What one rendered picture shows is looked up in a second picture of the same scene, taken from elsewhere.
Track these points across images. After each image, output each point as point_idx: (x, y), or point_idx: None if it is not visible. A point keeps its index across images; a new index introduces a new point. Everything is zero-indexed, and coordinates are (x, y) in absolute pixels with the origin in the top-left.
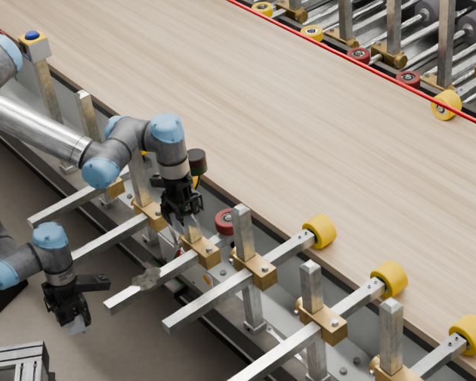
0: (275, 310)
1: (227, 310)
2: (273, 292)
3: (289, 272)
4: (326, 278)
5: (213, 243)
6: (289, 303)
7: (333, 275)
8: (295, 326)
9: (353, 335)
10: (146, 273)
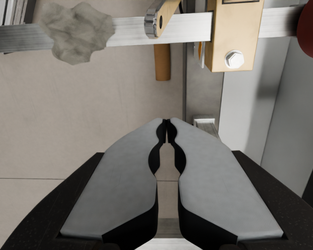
0: (249, 80)
1: (196, 78)
2: (272, 55)
3: (305, 84)
4: (309, 175)
5: (261, 34)
6: (269, 83)
7: None
8: (243, 112)
9: (267, 166)
10: (79, 18)
